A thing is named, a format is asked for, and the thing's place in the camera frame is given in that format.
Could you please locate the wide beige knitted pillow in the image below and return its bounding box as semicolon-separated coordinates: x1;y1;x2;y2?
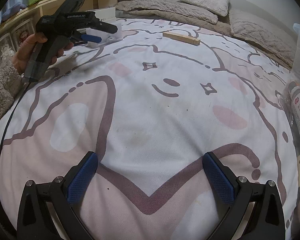
229;9;297;69

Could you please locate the long beige knitted pillow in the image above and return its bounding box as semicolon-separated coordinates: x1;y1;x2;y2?
115;0;218;25

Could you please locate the clear plastic box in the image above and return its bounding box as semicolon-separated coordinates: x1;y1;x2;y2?
86;23;123;48

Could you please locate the beige fluffy pouch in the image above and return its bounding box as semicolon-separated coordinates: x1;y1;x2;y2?
0;60;24;134

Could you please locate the display case with white doll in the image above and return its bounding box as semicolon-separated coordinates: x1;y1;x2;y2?
0;34;15;63

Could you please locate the person's left hand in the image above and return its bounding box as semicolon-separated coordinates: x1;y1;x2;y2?
12;33;75;76

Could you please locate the clear plastic storage container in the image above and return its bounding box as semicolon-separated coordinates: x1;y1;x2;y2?
275;22;300;240

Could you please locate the display case with red doll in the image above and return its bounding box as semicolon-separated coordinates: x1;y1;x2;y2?
11;17;35;48

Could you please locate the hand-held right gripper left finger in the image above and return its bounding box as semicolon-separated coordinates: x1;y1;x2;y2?
16;151;99;240

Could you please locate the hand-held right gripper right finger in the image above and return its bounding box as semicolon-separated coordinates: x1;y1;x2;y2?
202;151;286;240

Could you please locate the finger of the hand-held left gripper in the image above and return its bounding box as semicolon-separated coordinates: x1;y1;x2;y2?
92;20;118;33
70;32;102;44

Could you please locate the printed bed sheet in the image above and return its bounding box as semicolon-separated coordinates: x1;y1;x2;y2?
0;17;300;240

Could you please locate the wooden shelf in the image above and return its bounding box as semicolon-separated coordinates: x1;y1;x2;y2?
0;0;139;63

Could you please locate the white fluffy pillow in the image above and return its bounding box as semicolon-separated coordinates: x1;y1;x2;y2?
176;0;230;17

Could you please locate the wooden block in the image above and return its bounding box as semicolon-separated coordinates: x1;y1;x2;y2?
162;31;201;46

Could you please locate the white cardboard box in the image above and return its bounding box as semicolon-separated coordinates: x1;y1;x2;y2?
91;7;116;23

